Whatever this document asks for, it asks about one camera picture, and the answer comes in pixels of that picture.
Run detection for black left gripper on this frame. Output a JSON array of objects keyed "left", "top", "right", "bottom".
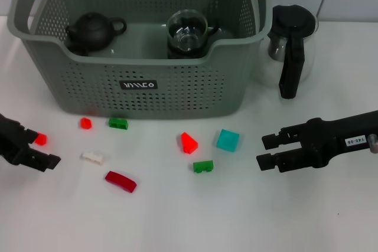
[{"left": 0, "top": 113, "right": 62, "bottom": 173}]

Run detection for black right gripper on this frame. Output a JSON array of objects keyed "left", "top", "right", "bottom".
[{"left": 256, "top": 110, "right": 378, "bottom": 174}]

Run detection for white toy brick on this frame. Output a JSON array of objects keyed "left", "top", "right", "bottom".
[{"left": 80, "top": 150, "right": 106, "bottom": 165}]

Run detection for dark red curved toy brick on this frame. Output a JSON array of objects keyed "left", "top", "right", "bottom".
[{"left": 105, "top": 171, "right": 138, "bottom": 194}]

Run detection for grey perforated plastic storage bin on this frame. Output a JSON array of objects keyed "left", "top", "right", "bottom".
[{"left": 6, "top": 0, "right": 272, "bottom": 120}]

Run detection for teal square toy brick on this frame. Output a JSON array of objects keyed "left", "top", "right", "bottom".
[{"left": 216, "top": 129, "right": 240, "bottom": 152}]

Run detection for green toy brick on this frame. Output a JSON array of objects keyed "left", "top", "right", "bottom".
[
  {"left": 193, "top": 159, "right": 215, "bottom": 174},
  {"left": 108, "top": 117, "right": 129, "bottom": 130}
]

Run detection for orange-red sloped toy brick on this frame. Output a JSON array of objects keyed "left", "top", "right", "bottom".
[{"left": 180, "top": 131, "right": 199, "bottom": 155}]

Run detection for black clay teapot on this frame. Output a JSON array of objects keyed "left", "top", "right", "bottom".
[{"left": 65, "top": 12, "right": 128, "bottom": 52}]

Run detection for glass coffee pot black handle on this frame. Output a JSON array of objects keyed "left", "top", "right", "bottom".
[{"left": 250, "top": 4, "right": 320, "bottom": 100}]

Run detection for right gripper cable silver plugs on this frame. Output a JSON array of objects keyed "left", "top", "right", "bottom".
[{"left": 367, "top": 134, "right": 378, "bottom": 155}]

